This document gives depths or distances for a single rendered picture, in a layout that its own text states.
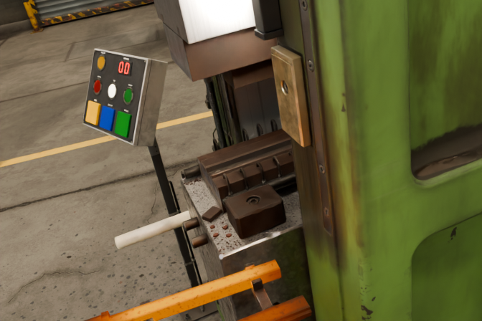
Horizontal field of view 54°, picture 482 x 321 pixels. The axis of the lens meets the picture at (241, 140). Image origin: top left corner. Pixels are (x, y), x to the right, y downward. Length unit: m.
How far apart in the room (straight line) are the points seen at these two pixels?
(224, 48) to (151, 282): 1.63
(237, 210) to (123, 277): 1.53
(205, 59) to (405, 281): 0.59
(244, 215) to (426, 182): 0.41
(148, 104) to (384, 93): 0.96
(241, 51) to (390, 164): 0.43
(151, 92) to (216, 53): 0.55
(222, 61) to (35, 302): 1.91
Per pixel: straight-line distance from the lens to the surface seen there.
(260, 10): 0.82
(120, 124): 1.58
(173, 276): 2.43
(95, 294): 2.52
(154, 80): 1.53
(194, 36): 0.94
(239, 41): 1.03
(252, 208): 1.07
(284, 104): 0.87
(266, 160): 1.21
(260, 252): 1.10
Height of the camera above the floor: 1.62
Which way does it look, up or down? 28 degrees down
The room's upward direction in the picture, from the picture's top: 11 degrees counter-clockwise
